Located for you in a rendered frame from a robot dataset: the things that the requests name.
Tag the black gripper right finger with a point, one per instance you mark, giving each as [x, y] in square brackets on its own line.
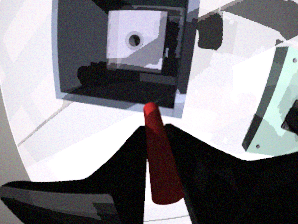
[220, 188]

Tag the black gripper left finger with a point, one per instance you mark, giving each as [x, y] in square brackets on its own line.
[113, 194]

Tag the red peg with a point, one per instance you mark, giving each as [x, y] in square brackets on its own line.
[164, 181]

